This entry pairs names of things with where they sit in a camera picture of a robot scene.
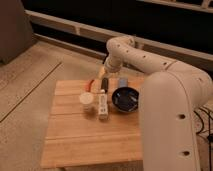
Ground white wooden rail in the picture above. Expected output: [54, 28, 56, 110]
[26, 10, 213, 72]

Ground dark blue bowl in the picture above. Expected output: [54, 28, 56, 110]
[112, 87, 139, 112]

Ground black cables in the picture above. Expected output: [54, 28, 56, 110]
[193, 105, 213, 171]

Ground white cup with lid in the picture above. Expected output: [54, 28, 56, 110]
[79, 92, 94, 113]

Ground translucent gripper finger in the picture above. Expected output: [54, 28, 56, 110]
[98, 67, 105, 78]

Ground white rectangular bottle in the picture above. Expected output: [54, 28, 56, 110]
[98, 94, 109, 119]

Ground brown sofa corner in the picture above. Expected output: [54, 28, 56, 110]
[0, 0, 36, 64]

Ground wooden board table top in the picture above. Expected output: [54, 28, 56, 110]
[41, 80, 142, 168]

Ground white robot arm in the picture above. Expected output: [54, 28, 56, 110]
[104, 36, 213, 171]

